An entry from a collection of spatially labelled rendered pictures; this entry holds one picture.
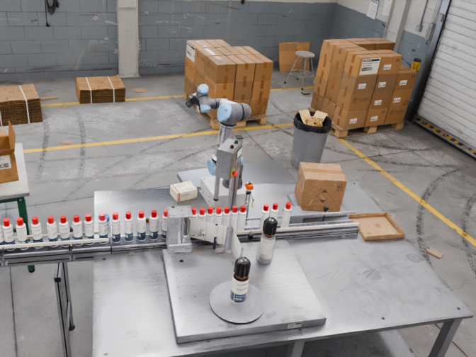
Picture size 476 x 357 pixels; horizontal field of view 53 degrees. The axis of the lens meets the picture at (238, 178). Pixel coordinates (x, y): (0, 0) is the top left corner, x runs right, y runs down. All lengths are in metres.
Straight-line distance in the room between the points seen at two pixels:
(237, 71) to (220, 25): 2.36
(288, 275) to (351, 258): 0.52
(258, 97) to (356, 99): 1.31
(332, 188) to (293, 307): 1.07
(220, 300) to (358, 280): 0.89
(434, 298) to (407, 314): 0.26
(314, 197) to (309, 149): 2.21
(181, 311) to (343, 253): 1.18
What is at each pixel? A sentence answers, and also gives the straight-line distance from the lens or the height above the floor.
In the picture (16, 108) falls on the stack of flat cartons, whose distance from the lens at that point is 6.57.
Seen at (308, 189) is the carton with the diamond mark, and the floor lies 1.03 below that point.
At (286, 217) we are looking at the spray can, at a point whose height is 0.99.
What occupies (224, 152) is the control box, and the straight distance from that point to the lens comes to 2.80.
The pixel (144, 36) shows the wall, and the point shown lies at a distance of 8.20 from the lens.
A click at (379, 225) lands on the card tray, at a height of 0.83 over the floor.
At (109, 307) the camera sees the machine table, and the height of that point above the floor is 0.83.
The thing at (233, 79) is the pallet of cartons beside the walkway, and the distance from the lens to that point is 6.34.
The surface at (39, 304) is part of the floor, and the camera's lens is 3.97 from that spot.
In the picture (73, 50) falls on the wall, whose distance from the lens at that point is 8.06.
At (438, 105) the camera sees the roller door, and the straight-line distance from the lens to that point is 7.55.
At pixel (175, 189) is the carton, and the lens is 3.46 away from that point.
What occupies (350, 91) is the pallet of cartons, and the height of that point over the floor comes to 0.68.
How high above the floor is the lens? 2.77
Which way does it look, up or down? 31 degrees down
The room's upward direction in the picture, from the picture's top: 7 degrees clockwise
